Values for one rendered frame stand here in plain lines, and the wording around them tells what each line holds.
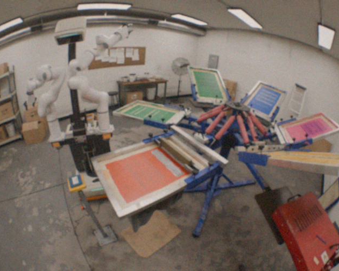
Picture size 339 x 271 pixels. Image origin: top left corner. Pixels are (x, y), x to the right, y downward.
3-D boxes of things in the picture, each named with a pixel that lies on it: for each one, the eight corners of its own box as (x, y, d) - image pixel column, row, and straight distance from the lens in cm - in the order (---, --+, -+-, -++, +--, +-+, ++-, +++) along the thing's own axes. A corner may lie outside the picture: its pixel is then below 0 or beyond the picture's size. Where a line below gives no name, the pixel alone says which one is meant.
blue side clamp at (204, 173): (187, 190, 107) (189, 183, 102) (182, 185, 109) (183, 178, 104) (215, 172, 126) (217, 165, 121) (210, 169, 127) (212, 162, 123)
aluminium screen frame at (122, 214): (120, 220, 91) (119, 217, 88) (91, 161, 130) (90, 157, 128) (214, 170, 125) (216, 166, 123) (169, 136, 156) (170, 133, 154)
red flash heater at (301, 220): (333, 252, 143) (344, 243, 138) (299, 289, 109) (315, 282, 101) (304, 199, 143) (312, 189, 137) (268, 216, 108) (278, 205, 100)
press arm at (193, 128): (136, 116, 218) (136, 112, 216) (139, 115, 223) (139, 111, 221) (227, 141, 188) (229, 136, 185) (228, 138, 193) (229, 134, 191)
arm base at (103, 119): (97, 125, 142) (94, 108, 136) (110, 122, 142) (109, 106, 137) (97, 133, 128) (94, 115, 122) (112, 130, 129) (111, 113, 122)
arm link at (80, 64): (84, 92, 101) (69, 91, 111) (99, 68, 112) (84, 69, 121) (72, 74, 91) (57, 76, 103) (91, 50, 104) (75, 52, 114)
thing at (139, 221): (136, 232, 133) (131, 205, 96) (134, 229, 135) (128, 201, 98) (181, 208, 147) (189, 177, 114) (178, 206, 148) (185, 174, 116)
